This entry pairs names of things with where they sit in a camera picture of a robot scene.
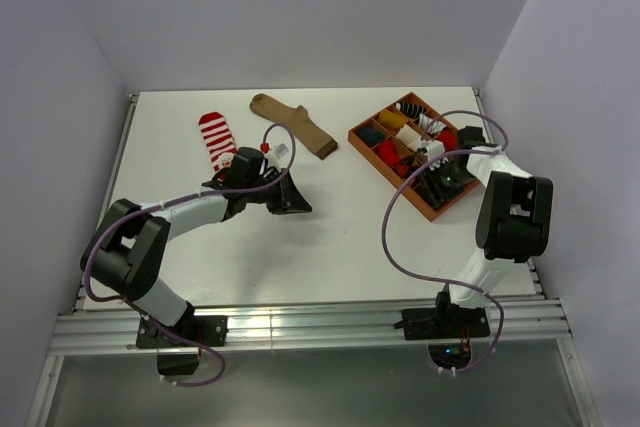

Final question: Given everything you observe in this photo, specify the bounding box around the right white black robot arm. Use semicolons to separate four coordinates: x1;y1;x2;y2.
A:
416;127;553;337

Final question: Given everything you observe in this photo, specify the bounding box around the red white striped santa sock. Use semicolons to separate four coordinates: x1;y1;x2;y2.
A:
198;111;237;173

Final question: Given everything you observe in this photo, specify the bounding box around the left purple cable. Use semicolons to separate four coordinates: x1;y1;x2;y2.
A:
82;121;297;388

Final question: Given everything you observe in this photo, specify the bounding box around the cream rolled sock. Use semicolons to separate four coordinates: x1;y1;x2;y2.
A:
395;124;421;151

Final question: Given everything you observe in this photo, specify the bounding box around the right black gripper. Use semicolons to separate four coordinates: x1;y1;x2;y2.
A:
417;159;477;210

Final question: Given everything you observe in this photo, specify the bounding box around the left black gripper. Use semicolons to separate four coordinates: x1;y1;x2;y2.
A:
245;168;312;216

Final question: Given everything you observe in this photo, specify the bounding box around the aluminium frame rail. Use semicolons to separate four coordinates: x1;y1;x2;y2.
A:
24;89;601;427

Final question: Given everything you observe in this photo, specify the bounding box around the red rolled sock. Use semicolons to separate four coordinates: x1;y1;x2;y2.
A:
435;129;458;151
377;139;400;168

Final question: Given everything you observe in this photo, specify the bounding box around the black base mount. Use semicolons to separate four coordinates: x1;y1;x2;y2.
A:
393;305;491;375
135;315;228;384

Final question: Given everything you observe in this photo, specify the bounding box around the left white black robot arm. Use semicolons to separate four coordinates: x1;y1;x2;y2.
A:
81;147;312;346

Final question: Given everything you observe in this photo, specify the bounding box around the tan beige sock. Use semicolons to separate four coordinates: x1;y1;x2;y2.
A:
249;93;338;160

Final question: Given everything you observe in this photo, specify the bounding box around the argyle patterned sock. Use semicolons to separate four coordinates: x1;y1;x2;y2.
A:
393;155;421;179

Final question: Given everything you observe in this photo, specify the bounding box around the dark teal rolled sock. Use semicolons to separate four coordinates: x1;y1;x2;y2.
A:
357;125;386;148

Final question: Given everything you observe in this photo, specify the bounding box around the mustard yellow rolled sock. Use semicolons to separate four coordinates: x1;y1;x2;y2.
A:
377;110;408;132

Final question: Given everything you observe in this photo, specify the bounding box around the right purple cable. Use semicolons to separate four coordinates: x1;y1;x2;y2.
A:
382;109;511;376

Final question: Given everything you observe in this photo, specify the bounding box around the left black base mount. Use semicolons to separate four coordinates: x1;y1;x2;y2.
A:
135;315;228;384

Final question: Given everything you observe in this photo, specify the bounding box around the orange compartment organizer tray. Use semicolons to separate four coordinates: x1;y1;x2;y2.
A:
348;92;479;221

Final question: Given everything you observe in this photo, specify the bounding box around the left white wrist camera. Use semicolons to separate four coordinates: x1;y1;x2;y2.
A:
260;142;289;170

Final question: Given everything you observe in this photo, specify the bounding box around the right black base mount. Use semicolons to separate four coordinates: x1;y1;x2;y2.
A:
393;305;491;375

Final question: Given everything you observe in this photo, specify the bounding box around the purple cable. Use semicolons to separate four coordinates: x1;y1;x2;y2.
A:
382;109;511;376
82;121;297;388

